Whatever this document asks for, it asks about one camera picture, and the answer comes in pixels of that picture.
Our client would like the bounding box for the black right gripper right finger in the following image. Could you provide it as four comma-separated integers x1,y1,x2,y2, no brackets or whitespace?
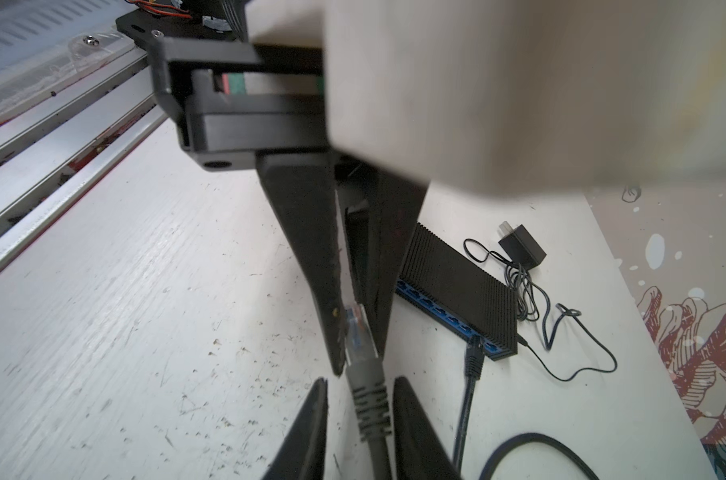
393,376,459,480

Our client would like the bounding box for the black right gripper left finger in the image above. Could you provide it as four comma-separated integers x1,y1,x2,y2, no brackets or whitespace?
263,378,328,480

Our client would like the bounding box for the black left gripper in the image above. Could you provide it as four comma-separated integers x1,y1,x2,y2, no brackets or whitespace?
116,8,345,376

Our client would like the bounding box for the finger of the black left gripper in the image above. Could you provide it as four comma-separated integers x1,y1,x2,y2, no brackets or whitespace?
364,170,428,354

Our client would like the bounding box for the black network switch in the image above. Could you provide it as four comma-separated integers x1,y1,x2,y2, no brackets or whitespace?
395,224,518,361

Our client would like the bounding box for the grey ethernet cable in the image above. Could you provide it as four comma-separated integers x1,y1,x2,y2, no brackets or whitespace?
342,303,395,480

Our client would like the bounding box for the black ethernet cable loop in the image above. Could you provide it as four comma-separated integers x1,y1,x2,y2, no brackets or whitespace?
450,333,604,480

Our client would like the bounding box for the thin black power cord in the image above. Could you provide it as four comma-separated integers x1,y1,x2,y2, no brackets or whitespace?
462,237,619,383

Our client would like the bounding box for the black power adapter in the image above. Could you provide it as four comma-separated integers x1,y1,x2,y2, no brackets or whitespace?
498,221,546,271

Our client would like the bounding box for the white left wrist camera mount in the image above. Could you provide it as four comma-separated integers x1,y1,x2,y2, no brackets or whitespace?
246,1,726,196

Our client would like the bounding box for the aluminium front rail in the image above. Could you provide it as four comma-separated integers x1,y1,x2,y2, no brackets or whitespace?
0,0,169,292

